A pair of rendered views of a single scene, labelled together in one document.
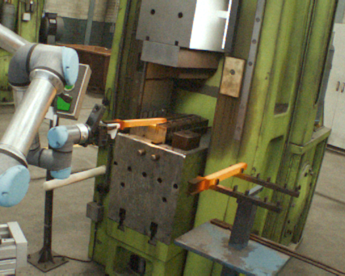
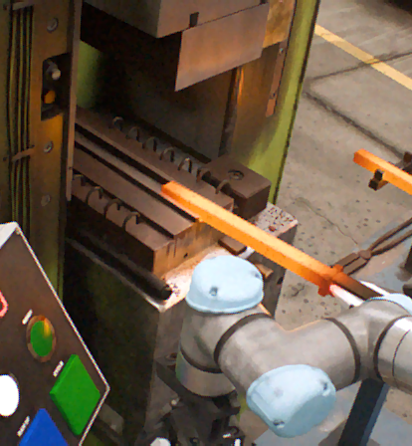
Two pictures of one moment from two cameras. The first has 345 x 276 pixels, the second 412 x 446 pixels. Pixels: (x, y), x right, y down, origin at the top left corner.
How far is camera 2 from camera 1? 2.22 m
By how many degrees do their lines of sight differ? 77
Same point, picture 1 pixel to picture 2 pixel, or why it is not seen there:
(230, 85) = (278, 22)
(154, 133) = (209, 230)
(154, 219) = not seen: hidden behind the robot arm
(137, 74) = (48, 127)
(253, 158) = (289, 124)
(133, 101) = (45, 204)
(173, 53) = (257, 27)
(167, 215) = not seen: hidden behind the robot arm
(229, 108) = (262, 67)
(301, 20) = not seen: outside the picture
